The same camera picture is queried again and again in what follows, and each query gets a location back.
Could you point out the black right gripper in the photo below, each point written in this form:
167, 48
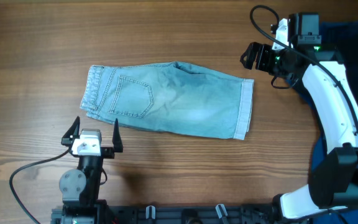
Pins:
262, 63

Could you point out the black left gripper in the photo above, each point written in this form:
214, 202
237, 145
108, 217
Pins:
107, 152

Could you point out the light blue denim shorts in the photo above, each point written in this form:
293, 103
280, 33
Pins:
174, 97

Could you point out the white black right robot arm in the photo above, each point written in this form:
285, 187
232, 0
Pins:
296, 61

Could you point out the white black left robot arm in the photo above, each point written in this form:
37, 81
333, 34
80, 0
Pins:
80, 186

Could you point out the dark blue garment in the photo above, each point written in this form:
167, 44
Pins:
332, 86

